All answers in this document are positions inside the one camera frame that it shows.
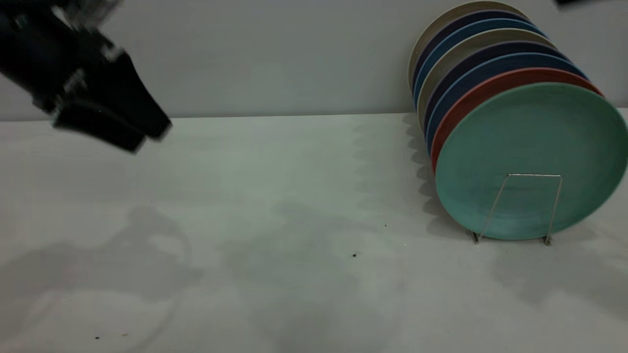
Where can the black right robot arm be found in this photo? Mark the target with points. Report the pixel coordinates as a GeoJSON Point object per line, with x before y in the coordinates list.
{"type": "Point", "coordinates": [579, 2]}

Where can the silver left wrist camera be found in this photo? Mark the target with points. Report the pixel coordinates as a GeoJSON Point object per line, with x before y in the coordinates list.
{"type": "Point", "coordinates": [88, 7]}

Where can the green round plate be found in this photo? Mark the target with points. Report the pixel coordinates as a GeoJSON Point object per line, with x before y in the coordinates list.
{"type": "Point", "coordinates": [535, 157]}

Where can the blue round plate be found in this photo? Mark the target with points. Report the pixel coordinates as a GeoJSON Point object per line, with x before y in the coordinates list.
{"type": "Point", "coordinates": [471, 29]}
{"type": "Point", "coordinates": [485, 66]}

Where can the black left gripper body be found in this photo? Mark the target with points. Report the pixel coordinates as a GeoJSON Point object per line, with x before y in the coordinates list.
{"type": "Point", "coordinates": [54, 59]}

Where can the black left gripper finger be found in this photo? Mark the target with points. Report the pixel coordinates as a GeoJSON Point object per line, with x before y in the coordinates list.
{"type": "Point", "coordinates": [130, 98]}
{"type": "Point", "coordinates": [103, 127]}

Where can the dark purple round plate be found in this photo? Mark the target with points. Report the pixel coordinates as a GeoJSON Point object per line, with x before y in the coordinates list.
{"type": "Point", "coordinates": [481, 54]}
{"type": "Point", "coordinates": [471, 18]}

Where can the red round plate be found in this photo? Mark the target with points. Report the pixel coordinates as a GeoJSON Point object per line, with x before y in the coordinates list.
{"type": "Point", "coordinates": [490, 83]}

